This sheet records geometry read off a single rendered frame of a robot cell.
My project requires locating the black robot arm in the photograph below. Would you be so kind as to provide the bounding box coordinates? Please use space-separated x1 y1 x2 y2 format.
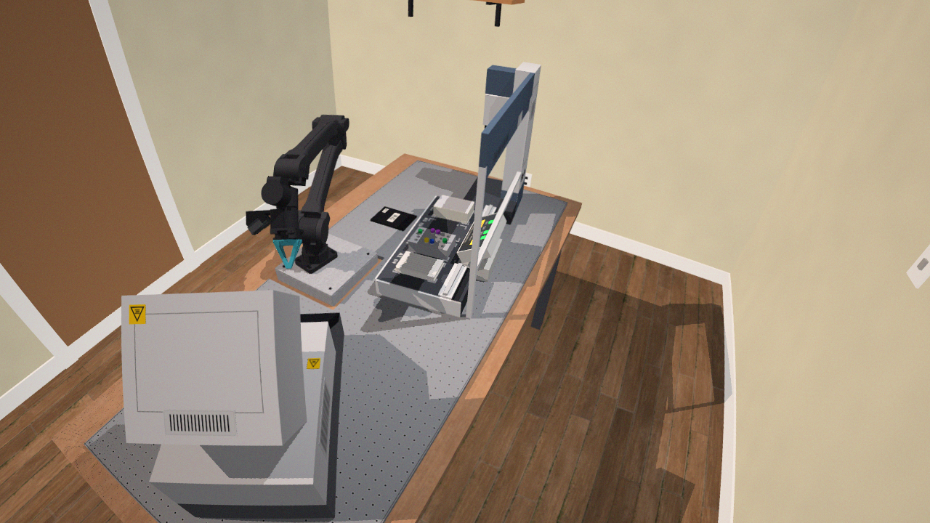
246 115 349 274

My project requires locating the black flat rectangular pad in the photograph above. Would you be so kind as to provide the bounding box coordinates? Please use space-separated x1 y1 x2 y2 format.
371 206 417 231

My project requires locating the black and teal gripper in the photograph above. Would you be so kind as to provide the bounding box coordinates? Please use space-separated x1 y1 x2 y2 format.
270 207 304 269

